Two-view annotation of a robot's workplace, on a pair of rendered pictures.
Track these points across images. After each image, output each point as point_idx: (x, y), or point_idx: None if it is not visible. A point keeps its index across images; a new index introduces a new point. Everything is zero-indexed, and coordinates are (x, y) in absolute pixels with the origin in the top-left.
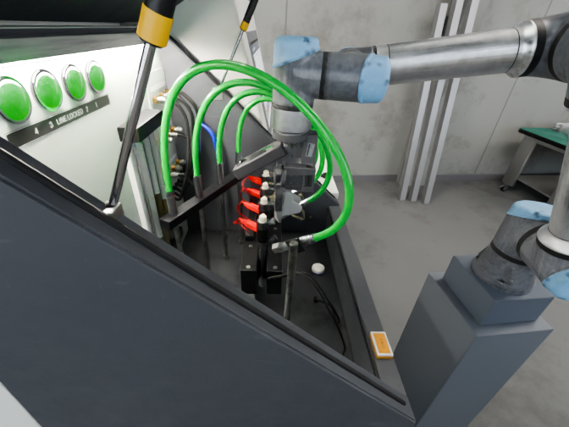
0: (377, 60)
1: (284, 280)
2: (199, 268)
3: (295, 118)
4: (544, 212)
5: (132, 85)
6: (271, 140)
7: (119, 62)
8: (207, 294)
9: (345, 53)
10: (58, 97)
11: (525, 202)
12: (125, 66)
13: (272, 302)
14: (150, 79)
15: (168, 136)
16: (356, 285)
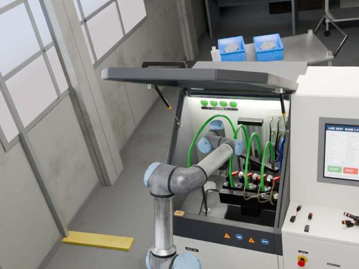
0: (201, 139)
1: (240, 216)
2: (175, 140)
3: None
4: (182, 256)
5: (256, 109)
6: (281, 168)
7: (249, 102)
8: (171, 142)
9: (207, 133)
10: (213, 104)
11: (195, 260)
12: (253, 103)
13: (228, 210)
14: (271, 110)
15: (232, 127)
16: (207, 217)
